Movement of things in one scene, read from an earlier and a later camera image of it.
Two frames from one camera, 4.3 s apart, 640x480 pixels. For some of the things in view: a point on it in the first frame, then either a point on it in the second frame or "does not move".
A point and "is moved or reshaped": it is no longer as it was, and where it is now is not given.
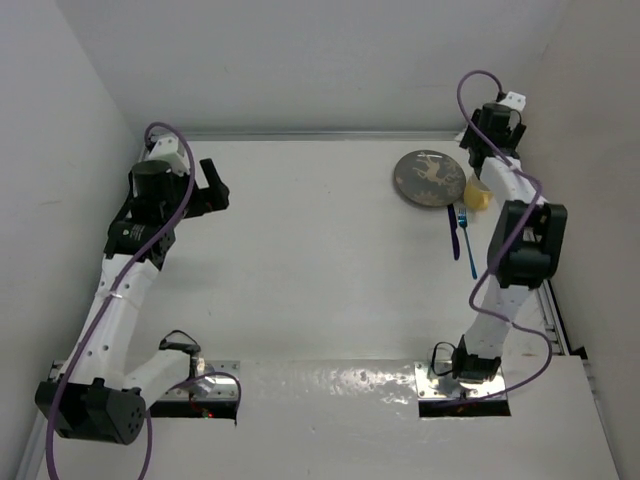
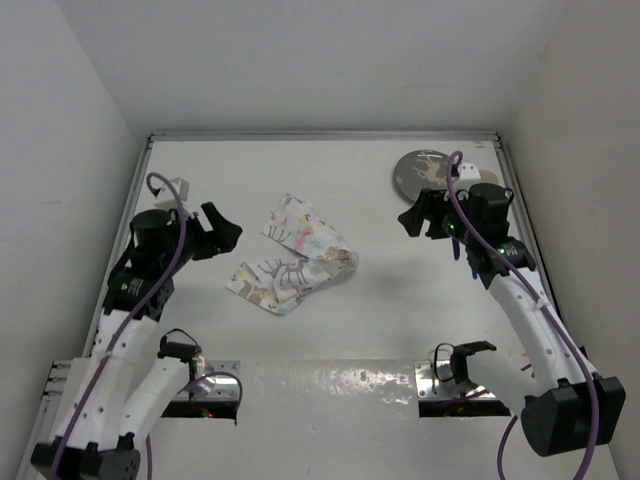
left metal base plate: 214,388 does not move
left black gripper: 210,198 -> 220,239
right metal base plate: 435,380 does not move
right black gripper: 470,138 -> 429,206
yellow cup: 475,197 is moved or reshaped
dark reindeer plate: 430,178 does not move
